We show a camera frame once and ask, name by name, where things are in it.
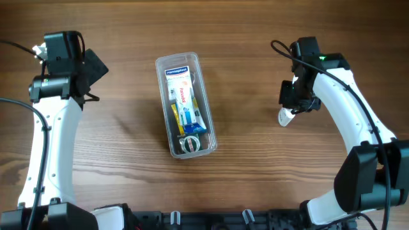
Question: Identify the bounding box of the small white bottle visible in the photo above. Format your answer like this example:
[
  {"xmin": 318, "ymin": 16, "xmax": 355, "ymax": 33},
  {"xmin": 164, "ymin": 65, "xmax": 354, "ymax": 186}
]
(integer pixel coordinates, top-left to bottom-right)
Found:
[{"xmin": 278, "ymin": 107, "xmax": 295, "ymax": 127}]

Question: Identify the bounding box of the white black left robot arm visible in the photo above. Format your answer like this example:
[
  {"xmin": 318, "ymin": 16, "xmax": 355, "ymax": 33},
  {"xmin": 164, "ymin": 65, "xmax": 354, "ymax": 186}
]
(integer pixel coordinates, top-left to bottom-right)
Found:
[{"xmin": 1, "ymin": 31, "xmax": 137, "ymax": 229}]

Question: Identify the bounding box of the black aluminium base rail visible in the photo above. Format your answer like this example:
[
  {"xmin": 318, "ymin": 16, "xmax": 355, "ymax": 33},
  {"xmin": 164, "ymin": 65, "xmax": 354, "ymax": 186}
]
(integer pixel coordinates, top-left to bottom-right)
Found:
[{"xmin": 127, "ymin": 209, "xmax": 362, "ymax": 230}]

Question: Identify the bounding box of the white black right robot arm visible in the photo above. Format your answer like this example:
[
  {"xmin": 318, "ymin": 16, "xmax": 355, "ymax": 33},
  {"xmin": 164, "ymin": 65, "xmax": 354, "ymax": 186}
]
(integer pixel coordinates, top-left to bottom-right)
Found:
[{"xmin": 278, "ymin": 52, "xmax": 408, "ymax": 227}]

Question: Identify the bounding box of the white Hansaplast box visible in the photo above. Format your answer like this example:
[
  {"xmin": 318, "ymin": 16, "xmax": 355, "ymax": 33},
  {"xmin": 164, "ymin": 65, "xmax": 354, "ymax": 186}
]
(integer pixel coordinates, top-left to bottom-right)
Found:
[{"xmin": 165, "ymin": 66, "xmax": 194, "ymax": 101}]

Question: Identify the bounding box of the green square packet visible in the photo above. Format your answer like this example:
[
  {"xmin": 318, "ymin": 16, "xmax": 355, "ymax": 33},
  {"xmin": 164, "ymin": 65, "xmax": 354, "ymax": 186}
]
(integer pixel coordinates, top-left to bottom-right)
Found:
[{"xmin": 179, "ymin": 134, "xmax": 202, "ymax": 153}]

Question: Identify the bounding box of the blue VapoDrops box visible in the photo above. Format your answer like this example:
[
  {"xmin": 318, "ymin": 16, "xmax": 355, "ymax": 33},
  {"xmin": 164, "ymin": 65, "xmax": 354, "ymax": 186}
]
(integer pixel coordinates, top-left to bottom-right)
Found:
[{"xmin": 171, "ymin": 98, "xmax": 207, "ymax": 136}]

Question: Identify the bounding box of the clear plastic container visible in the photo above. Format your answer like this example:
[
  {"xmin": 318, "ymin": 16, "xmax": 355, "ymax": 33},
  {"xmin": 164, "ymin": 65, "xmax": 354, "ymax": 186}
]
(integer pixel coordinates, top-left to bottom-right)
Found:
[{"xmin": 155, "ymin": 52, "xmax": 217, "ymax": 159}]

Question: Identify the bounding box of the white Panadol box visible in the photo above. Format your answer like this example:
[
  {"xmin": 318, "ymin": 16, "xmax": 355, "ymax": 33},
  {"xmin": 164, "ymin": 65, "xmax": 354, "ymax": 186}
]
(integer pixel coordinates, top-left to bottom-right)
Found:
[{"xmin": 175, "ymin": 86, "xmax": 196, "ymax": 126}]

